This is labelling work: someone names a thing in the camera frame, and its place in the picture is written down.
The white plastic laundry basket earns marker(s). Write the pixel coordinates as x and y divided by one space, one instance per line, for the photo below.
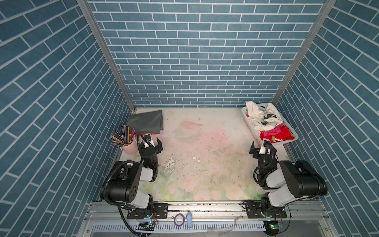
256 133

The coloured pencils bundle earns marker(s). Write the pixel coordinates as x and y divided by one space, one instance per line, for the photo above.
123 137

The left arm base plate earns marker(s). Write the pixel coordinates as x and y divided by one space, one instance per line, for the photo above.
153 211

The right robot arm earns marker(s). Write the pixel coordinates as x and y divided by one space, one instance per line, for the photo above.
286 181

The light blue small cylinder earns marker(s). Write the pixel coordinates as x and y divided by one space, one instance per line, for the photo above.
189 220

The pink pencil cup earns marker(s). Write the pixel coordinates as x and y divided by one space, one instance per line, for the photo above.
130 149

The aluminium front rail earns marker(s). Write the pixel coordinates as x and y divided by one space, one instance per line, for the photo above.
307 218

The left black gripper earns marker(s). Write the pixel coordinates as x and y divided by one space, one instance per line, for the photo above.
158 147

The left circuit board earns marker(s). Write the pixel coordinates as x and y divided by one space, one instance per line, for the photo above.
146 226

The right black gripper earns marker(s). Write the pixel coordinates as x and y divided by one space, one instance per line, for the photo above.
256 155

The red t shirt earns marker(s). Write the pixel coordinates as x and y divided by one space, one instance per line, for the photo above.
285 135

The magenta garment in basket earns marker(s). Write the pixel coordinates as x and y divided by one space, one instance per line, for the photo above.
278 129

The purple tape roll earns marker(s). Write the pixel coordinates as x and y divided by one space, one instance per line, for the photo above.
179 220

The white t shirt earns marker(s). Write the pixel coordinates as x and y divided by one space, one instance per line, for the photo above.
263 120

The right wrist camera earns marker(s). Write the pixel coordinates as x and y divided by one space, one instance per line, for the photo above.
263 148

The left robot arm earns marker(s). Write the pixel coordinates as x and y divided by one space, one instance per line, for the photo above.
121 186

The grey t shirt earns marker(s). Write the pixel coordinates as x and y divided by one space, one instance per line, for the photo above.
149 122

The folded magenta t shirt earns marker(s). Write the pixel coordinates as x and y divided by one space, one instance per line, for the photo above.
151 134

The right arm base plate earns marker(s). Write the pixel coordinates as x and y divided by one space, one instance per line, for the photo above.
256 209

